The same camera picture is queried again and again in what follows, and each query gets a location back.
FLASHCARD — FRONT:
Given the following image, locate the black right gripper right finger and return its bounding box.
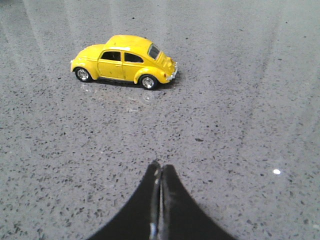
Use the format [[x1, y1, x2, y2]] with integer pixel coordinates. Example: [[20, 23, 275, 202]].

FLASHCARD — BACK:
[[161, 164, 234, 240]]

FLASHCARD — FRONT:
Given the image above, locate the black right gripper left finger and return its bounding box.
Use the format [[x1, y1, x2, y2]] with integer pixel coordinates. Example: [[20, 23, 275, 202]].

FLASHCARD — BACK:
[[90, 161, 162, 240]]

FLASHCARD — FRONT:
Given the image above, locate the yellow toy beetle car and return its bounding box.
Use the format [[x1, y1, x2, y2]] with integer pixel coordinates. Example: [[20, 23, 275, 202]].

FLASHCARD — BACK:
[[70, 35, 178, 90]]

